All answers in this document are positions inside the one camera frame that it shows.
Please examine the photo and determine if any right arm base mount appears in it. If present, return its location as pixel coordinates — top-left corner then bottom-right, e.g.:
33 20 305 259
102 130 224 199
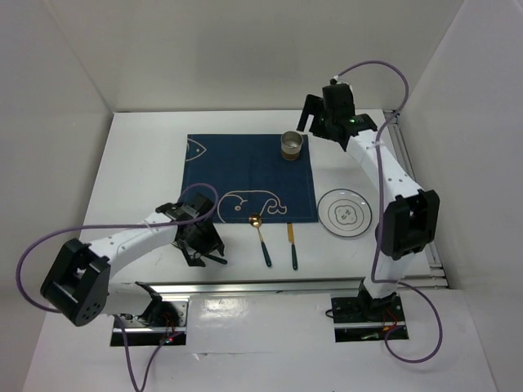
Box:
324 293 409 343

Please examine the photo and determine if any gold fork green handle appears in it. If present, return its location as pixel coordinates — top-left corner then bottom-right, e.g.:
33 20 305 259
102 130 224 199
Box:
203 254 228 265

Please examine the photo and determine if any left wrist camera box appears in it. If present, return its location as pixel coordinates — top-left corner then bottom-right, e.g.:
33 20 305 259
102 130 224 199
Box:
164 203 199 221

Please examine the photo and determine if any right side aluminium rail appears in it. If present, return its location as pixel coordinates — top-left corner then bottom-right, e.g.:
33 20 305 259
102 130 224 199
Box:
383 108 450 283

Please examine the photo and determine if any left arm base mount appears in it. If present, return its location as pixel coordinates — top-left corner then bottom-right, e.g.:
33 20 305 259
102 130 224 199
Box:
119 295 189 347

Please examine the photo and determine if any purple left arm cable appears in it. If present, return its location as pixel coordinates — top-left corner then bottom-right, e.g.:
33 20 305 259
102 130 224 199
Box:
15 182 219 392

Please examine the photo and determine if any gold spoon green handle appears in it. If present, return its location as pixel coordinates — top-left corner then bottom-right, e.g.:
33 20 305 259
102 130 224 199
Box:
248 214 272 268

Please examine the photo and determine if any aluminium rail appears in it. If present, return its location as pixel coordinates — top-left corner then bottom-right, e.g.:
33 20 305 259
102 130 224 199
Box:
383 108 450 283
110 276 450 296

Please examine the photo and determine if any blue whale placemat cloth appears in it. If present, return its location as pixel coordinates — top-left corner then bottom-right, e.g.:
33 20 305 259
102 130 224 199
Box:
181 134 318 224

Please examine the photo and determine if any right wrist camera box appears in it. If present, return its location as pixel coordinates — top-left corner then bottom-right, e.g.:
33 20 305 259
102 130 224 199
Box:
329 75 352 89

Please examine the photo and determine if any gold knife green handle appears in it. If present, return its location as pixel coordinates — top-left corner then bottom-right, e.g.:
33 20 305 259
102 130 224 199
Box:
287 222 298 271

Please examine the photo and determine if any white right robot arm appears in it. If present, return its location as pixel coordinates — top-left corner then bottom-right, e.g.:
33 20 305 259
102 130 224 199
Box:
297 81 440 321

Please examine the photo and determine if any front aluminium rail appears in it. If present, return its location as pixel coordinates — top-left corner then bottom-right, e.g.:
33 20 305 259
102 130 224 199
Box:
110 276 450 296

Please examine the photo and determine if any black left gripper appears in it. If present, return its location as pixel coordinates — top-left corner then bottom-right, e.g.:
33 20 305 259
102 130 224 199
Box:
176 217 224 267

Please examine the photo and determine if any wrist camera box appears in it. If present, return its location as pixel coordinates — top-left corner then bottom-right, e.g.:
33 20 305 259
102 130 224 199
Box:
164 203 199 221
329 75 352 89

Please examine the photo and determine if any small metal cup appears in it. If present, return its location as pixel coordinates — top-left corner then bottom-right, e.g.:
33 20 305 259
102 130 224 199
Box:
280 131 303 161

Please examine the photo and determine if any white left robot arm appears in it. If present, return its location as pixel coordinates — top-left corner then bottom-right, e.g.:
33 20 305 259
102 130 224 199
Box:
40 194 227 327

